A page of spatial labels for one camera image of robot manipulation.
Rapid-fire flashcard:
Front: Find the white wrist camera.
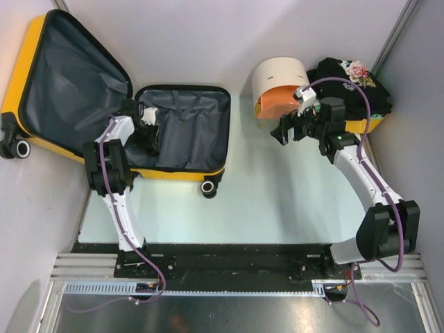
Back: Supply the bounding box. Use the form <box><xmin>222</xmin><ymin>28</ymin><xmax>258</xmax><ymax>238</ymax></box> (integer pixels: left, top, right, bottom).
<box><xmin>141</xmin><ymin>107</ymin><xmax>158</xmax><ymax>126</ymax></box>
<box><xmin>293</xmin><ymin>86</ymin><xmax>316</xmax><ymax>117</ymax></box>

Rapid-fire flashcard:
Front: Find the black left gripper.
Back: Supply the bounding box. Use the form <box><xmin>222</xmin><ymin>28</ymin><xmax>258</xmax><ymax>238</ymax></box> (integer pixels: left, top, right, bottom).
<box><xmin>131</xmin><ymin>121</ymin><xmax>161</xmax><ymax>151</ymax></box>

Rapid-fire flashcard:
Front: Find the left aluminium corner post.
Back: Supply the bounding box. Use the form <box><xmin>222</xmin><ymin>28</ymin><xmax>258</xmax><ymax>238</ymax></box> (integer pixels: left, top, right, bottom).
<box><xmin>51</xmin><ymin>0</ymin><xmax>71</xmax><ymax>13</ymax></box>

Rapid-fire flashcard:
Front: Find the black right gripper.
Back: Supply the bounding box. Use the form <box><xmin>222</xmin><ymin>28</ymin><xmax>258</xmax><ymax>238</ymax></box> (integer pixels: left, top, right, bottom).
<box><xmin>270</xmin><ymin>100</ymin><xmax>326</xmax><ymax>146</ymax></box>

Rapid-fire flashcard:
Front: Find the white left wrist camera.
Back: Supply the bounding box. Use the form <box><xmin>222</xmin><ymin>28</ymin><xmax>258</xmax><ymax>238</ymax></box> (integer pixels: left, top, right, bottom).
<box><xmin>141</xmin><ymin>107</ymin><xmax>158</xmax><ymax>126</ymax></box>

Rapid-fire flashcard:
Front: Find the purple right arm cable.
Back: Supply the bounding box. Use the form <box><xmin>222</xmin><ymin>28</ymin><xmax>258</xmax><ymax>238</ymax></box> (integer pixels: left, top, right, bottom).
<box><xmin>296</xmin><ymin>78</ymin><xmax>405</xmax><ymax>327</ymax></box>

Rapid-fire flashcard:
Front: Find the right aluminium corner post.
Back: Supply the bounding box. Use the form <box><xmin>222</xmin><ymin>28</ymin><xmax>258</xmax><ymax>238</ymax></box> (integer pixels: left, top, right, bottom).
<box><xmin>371</xmin><ymin>0</ymin><xmax>423</xmax><ymax>76</ymax></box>

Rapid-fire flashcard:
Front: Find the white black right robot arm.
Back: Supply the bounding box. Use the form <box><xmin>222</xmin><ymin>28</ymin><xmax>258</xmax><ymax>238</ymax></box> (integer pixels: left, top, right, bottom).
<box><xmin>271</xmin><ymin>98</ymin><xmax>420</xmax><ymax>278</ymax></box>

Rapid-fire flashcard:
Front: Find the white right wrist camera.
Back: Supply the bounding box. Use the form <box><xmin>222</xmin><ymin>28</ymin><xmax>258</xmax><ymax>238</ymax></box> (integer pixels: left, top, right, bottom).
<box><xmin>293</xmin><ymin>86</ymin><xmax>316</xmax><ymax>117</ymax></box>

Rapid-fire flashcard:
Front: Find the white slotted cable duct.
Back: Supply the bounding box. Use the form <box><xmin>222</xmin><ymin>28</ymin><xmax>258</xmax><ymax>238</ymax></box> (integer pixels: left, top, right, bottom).
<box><xmin>64</xmin><ymin>281</ymin><xmax>325</xmax><ymax>298</ymax></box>

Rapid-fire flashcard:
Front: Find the aluminium frame rail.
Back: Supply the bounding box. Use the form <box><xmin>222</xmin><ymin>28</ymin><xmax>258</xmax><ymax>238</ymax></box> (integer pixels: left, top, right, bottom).
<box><xmin>50</xmin><ymin>253</ymin><xmax>429</xmax><ymax>282</ymax></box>

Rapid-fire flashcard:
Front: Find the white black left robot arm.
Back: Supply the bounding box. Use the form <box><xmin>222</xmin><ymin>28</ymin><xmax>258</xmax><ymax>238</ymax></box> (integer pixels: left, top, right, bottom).
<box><xmin>83</xmin><ymin>99</ymin><xmax>160</xmax><ymax>252</ymax></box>

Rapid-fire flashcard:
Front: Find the white pastel mini drawer cabinet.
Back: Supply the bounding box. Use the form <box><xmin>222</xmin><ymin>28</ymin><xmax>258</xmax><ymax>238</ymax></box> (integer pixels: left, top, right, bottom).
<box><xmin>251</xmin><ymin>57</ymin><xmax>309</xmax><ymax>129</ymax></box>

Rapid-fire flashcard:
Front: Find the yellow Pikachu suitcase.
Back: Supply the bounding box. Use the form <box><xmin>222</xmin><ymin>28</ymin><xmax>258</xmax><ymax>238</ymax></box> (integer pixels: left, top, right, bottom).
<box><xmin>1</xmin><ymin>10</ymin><xmax>231</xmax><ymax>198</ymax></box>

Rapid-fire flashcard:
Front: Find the aluminium corner post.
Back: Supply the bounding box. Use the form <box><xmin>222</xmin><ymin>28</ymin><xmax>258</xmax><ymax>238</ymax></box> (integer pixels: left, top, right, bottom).
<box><xmin>51</xmin><ymin>0</ymin><xmax>71</xmax><ymax>13</ymax></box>
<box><xmin>371</xmin><ymin>0</ymin><xmax>423</xmax><ymax>76</ymax></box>

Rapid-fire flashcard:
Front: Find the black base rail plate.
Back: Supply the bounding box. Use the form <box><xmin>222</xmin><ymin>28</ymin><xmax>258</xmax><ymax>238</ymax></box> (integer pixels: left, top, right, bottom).
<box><xmin>72</xmin><ymin>242</ymin><xmax>352</xmax><ymax>281</ymax></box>

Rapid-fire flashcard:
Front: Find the yellow plastic basket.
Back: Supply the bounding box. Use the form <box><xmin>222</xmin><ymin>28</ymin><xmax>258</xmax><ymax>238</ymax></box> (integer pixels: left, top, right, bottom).
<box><xmin>345</xmin><ymin>117</ymin><xmax>384</xmax><ymax>134</ymax></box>

